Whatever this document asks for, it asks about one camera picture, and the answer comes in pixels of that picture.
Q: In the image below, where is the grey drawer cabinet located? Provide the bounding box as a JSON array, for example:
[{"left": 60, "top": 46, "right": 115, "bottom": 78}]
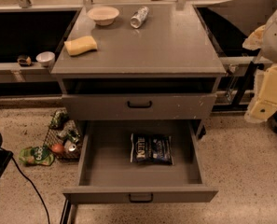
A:
[{"left": 51, "top": 3, "right": 225, "bottom": 134}]

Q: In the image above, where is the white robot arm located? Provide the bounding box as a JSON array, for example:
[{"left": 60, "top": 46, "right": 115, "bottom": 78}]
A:
[{"left": 242, "top": 9, "right": 277, "bottom": 123}]

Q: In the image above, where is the blue chip bag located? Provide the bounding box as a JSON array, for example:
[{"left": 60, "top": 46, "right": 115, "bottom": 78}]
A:
[{"left": 131, "top": 133, "right": 173, "bottom": 165}]

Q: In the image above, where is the silver drink can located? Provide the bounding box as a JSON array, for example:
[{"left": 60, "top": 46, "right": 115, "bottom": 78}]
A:
[{"left": 130, "top": 6, "right": 149, "bottom": 29}]

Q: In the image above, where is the yellow sponge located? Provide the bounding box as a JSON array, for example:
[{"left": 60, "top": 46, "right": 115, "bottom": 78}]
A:
[{"left": 64, "top": 35, "right": 98, "bottom": 56}]

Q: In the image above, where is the dark tape measure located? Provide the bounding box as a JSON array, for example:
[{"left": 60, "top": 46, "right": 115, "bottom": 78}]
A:
[{"left": 17, "top": 55, "right": 32, "bottom": 66}]

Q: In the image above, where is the black tray stand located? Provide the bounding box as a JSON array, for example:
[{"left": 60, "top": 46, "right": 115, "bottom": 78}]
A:
[{"left": 198, "top": 0, "right": 277, "bottom": 111}]

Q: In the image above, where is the green snack bag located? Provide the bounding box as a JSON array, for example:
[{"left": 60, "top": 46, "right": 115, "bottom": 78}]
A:
[{"left": 19, "top": 146, "right": 54, "bottom": 166}]

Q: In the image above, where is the red apple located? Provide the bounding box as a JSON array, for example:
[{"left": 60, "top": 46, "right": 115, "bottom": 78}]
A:
[{"left": 51, "top": 144, "right": 64, "bottom": 154}]

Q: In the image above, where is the green can in basket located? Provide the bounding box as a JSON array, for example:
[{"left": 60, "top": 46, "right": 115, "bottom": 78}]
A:
[{"left": 67, "top": 130, "right": 80, "bottom": 144}]

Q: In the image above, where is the green bag in basket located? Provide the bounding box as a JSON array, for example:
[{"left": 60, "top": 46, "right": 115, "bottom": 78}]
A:
[{"left": 49, "top": 110, "right": 69, "bottom": 129}]

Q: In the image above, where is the open grey middle drawer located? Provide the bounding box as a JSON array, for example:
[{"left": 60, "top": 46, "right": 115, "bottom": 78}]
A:
[{"left": 63, "top": 120, "right": 218, "bottom": 204}]

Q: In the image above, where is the small white cup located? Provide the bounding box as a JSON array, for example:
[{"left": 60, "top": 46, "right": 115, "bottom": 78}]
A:
[{"left": 36, "top": 51, "right": 55, "bottom": 67}]

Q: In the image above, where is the beige paper bowl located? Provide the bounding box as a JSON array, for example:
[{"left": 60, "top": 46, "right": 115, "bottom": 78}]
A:
[{"left": 87, "top": 7, "right": 119, "bottom": 26}]

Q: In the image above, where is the wire basket on floor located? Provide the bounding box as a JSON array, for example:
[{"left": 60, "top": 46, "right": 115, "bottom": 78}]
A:
[{"left": 44, "top": 120, "right": 82, "bottom": 161}]

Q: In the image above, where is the black cable on floor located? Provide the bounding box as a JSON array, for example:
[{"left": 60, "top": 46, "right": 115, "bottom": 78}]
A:
[{"left": 0, "top": 147, "right": 51, "bottom": 224}]

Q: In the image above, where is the closed grey upper drawer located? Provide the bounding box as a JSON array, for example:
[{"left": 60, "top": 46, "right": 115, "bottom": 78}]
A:
[{"left": 62, "top": 94, "right": 216, "bottom": 120}]

